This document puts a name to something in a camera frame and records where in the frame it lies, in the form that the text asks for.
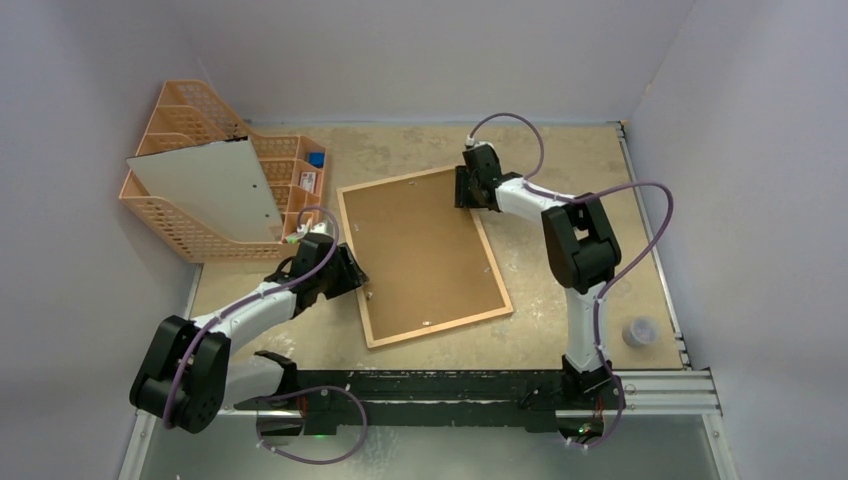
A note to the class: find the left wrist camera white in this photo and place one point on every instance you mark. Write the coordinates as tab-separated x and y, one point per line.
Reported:
324	227

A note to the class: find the orange plastic file organizer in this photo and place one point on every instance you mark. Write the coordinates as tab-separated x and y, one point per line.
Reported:
190	113

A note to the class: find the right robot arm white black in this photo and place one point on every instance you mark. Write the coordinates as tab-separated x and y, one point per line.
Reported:
582	251

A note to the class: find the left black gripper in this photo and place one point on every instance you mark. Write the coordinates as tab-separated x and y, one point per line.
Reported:
351	276

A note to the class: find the small clear plastic cup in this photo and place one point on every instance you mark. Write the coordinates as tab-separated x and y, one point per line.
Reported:
641	332

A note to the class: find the blue small item in organizer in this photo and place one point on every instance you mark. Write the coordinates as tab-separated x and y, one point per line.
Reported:
317	159

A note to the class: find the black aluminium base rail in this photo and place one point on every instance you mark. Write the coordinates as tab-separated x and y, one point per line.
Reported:
529	399

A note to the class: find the white board in organizer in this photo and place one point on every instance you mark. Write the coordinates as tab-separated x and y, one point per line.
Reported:
220	184

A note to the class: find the red white small box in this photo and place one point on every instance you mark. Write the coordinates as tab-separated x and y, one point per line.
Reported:
308	181

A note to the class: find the wooden picture frame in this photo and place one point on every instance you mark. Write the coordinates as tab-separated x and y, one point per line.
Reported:
437	331

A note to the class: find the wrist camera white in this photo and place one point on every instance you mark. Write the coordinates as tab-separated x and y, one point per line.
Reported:
471	142
324	227

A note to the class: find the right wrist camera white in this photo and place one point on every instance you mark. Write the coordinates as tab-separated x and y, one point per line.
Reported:
471	142

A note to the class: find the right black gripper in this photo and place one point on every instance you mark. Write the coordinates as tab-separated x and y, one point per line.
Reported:
465	192

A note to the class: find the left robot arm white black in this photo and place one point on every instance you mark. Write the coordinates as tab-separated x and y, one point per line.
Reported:
188	375

